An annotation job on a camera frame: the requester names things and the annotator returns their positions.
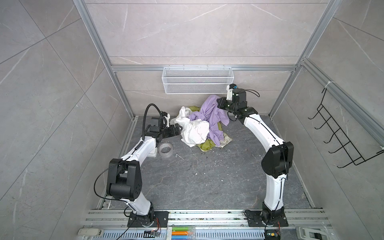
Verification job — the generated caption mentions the beige patterned cloth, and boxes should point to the beige patterned cloth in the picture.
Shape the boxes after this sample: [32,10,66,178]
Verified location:
[219,133,233,148]

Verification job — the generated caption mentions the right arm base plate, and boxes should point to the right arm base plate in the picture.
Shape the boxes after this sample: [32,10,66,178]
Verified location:
[244,207,289,227]

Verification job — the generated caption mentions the coloured marker pack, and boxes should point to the coloured marker pack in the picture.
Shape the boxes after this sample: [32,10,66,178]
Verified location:
[171,226,196,240]

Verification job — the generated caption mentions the olive green cloth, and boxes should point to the olive green cloth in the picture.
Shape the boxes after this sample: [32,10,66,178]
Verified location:
[189,106,223,152]

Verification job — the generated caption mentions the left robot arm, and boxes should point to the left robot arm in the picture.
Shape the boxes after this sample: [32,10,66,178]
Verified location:
[93,103,183,227]

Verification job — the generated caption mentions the white rectangular box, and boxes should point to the white rectangular box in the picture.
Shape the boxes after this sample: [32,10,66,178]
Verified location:
[147,148,158,158]

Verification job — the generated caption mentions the clear tape roll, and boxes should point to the clear tape roll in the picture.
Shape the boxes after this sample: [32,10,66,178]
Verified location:
[158,142,174,158]

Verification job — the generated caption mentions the white wire basket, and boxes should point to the white wire basket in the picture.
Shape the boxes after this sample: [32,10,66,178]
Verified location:
[162,67,234,95]

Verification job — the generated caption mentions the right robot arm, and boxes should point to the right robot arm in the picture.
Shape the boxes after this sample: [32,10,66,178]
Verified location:
[217,97,294,226]

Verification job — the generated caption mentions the white cloth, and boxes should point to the white cloth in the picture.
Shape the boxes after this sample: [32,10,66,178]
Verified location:
[173,107,210,147]

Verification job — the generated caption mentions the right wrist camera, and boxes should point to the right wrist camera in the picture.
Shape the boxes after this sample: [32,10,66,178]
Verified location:
[227,84,247,103]

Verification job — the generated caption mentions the white remote device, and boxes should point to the white remote device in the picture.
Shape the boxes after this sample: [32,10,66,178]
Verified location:
[78,228,104,237]

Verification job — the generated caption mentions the purple cloth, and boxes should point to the purple cloth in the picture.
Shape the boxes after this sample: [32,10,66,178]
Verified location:
[188,95,230,147]

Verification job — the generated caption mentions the black wire hook rack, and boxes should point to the black wire hook rack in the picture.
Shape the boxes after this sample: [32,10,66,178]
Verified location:
[308,88,384,169]

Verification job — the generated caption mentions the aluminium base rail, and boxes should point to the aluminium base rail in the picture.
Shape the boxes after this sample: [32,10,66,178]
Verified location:
[81,209,337,240]

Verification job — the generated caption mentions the white plastic holder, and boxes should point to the white plastic holder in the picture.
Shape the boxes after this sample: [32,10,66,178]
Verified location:
[296,227,330,240]

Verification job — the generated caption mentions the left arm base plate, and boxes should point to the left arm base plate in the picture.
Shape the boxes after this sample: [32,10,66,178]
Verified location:
[127,211,169,228]

